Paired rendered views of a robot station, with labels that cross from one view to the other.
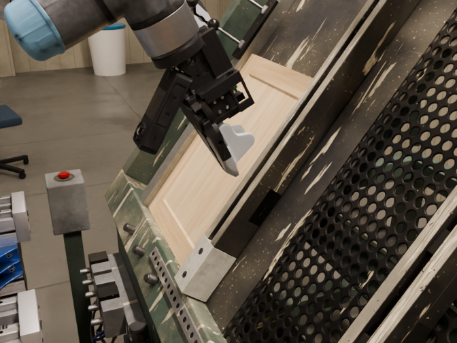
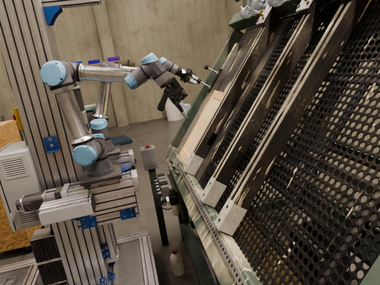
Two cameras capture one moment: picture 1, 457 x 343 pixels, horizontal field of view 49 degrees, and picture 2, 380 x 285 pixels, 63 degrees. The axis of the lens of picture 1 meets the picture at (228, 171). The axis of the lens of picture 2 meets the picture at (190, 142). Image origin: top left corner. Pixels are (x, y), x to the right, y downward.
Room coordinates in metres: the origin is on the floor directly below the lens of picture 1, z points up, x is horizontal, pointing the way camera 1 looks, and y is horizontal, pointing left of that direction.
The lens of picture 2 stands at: (-0.87, -0.34, 1.60)
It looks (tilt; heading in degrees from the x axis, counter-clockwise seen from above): 15 degrees down; 12
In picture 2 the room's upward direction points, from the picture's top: 8 degrees counter-clockwise
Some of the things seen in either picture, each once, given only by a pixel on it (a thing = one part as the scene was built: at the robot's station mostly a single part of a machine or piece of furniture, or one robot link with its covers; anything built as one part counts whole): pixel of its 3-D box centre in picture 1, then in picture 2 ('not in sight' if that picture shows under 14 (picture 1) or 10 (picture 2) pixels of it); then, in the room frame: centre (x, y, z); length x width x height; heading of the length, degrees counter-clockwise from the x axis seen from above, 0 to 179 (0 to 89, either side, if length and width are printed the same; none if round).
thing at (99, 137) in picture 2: not in sight; (94, 145); (0.68, 0.54, 1.20); 0.13 x 0.12 x 0.14; 10
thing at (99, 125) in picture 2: not in sight; (99, 128); (1.15, 0.74, 1.20); 0.13 x 0.12 x 0.14; 28
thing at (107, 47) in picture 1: (107, 49); (174, 106); (7.51, 1.79, 0.35); 0.59 x 0.57 x 0.70; 23
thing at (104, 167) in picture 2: not in sight; (99, 164); (0.69, 0.54, 1.09); 0.15 x 0.15 x 0.10
